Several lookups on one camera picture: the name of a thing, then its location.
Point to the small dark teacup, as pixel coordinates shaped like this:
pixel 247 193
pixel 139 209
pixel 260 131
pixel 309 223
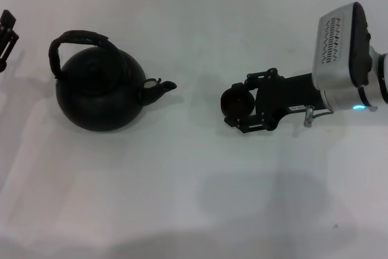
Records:
pixel 238 102

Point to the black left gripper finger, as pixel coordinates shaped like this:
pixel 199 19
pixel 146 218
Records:
pixel 7 40

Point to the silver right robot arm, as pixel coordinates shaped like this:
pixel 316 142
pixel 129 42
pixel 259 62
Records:
pixel 373 89

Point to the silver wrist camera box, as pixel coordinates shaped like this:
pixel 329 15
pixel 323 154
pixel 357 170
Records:
pixel 336 49

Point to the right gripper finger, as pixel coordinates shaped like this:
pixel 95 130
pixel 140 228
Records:
pixel 251 125
pixel 262 74

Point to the black round teapot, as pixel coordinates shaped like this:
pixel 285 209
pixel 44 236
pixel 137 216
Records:
pixel 97 98

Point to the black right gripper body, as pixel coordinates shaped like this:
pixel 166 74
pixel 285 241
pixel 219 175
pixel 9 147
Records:
pixel 288 95

